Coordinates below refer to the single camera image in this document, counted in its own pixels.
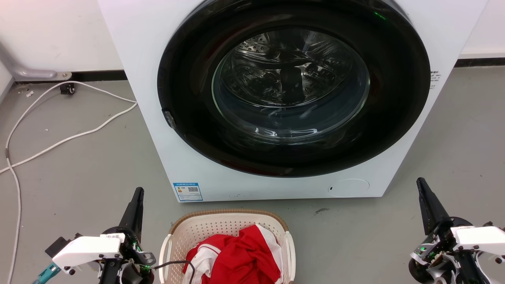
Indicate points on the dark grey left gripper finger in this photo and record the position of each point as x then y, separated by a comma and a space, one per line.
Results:
133, 215

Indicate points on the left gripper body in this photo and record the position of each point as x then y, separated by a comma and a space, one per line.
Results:
136, 262

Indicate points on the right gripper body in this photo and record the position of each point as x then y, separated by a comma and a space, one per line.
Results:
432, 252

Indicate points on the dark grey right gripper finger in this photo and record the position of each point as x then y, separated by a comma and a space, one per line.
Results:
431, 209

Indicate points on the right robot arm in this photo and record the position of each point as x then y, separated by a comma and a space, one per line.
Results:
471, 270

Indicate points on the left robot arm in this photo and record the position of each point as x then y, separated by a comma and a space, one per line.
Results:
110, 273

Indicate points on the beige plastic laundry basket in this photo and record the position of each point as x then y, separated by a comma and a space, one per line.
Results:
221, 227

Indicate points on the blue energy label sticker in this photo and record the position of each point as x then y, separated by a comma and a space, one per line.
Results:
187, 191

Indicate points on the red and white garment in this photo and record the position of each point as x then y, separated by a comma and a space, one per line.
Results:
240, 256

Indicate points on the black round washer door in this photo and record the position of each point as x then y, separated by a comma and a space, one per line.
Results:
189, 79

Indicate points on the white front-load washing machine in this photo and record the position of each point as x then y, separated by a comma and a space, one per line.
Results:
142, 59

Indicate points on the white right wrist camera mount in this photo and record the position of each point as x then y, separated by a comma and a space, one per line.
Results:
481, 238

